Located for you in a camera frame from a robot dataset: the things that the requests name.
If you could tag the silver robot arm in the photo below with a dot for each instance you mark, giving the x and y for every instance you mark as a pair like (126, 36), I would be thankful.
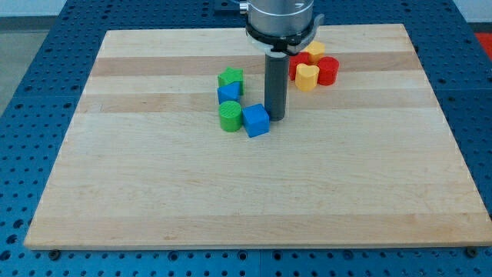
(280, 27)

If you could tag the blue cube block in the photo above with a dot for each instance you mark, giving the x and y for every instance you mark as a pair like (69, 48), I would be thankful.
(255, 120)

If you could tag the green cylinder block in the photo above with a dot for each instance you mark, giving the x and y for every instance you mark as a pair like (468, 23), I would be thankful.
(230, 115)

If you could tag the blue triangle block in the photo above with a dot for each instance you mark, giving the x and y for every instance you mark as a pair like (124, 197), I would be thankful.
(230, 92)

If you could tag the green star block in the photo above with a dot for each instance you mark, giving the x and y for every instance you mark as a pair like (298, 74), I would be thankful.
(230, 75)

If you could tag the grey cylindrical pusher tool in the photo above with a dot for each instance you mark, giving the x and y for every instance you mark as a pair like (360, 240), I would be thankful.
(275, 86)

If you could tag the yellow heart block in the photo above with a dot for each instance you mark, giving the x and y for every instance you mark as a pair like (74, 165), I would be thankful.
(306, 77)

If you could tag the red block behind tool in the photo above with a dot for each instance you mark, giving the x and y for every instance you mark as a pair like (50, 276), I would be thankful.
(301, 58)

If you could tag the red cylinder block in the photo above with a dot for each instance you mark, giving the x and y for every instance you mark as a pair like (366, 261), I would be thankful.
(328, 69)

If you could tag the yellow hexagon block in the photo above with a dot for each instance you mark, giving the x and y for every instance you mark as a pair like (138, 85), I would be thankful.
(315, 51)

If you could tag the wooden board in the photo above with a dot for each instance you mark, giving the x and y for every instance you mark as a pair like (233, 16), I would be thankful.
(368, 162)

